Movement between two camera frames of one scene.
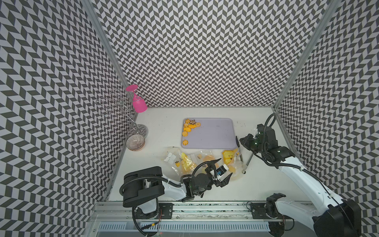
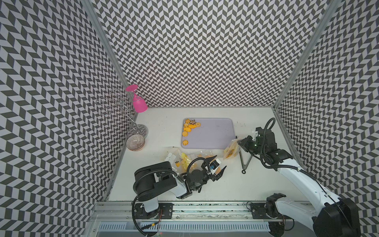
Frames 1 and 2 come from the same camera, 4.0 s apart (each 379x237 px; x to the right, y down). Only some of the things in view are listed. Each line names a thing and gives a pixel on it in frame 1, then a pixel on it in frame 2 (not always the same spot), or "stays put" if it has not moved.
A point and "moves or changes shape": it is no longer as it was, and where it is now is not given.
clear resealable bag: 236,165 moves or changes shape
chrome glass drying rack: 120,103 stays put
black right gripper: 246,142 stays put
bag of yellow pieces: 182,160 stays put
